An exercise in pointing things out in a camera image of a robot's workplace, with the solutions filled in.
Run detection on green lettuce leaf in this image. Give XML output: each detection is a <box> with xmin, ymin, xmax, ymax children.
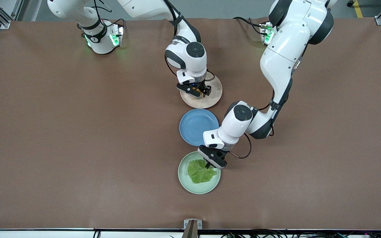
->
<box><xmin>187</xmin><ymin>159</ymin><xmax>217</xmax><ymax>184</ymax></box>

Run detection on beige round plate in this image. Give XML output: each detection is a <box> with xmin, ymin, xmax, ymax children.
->
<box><xmin>180</xmin><ymin>73</ymin><xmax>223</xmax><ymax>109</ymax></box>

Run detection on pale green round plate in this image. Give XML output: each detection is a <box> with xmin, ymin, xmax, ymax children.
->
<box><xmin>178</xmin><ymin>151</ymin><xmax>221</xmax><ymax>195</ymax></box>

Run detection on blue round plate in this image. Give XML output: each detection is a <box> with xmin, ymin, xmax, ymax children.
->
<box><xmin>179</xmin><ymin>109</ymin><xmax>220</xmax><ymax>147</ymax></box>

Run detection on brown table cover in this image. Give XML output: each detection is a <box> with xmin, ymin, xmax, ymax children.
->
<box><xmin>0</xmin><ymin>17</ymin><xmax>381</xmax><ymax>231</ymax></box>

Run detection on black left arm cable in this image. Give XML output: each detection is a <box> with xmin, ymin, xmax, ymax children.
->
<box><xmin>229</xmin><ymin>132</ymin><xmax>252</xmax><ymax>159</ymax></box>

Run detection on grey metal camera bracket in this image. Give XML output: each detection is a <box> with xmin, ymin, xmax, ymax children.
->
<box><xmin>181</xmin><ymin>219</ymin><xmax>203</xmax><ymax>238</ymax></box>

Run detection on black left base cable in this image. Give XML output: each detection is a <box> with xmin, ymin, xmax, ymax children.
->
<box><xmin>233</xmin><ymin>16</ymin><xmax>265</xmax><ymax>35</ymax></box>

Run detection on black base cable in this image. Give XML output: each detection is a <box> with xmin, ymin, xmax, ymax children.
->
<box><xmin>233</xmin><ymin>16</ymin><xmax>265</xmax><ymax>35</ymax></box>
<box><xmin>88</xmin><ymin>0</ymin><xmax>127</xmax><ymax>37</ymax></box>

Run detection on black cable bundle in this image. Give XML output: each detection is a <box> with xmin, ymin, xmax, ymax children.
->
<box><xmin>220</xmin><ymin>228</ymin><xmax>381</xmax><ymax>238</ymax></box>

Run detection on black right base cable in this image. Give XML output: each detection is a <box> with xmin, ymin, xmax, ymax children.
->
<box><xmin>88</xmin><ymin>0</ymin><xmax>127</xmax><ymax>37</ymax></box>

